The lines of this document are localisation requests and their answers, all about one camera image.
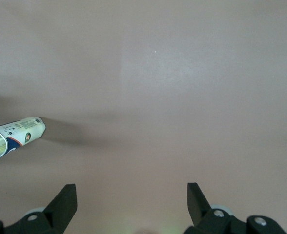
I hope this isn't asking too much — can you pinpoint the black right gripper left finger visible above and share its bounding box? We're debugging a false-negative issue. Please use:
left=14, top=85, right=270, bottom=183
left=0, top=184, right=78, bottom=234

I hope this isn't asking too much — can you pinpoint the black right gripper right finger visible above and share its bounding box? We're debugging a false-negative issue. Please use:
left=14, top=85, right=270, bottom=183
left=182, top=182, right=287, bottom=234

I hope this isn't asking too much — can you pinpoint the Wilson tennis ball can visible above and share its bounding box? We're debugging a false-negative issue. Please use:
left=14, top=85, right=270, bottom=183
left=0, top=117, right=46, bottom=161

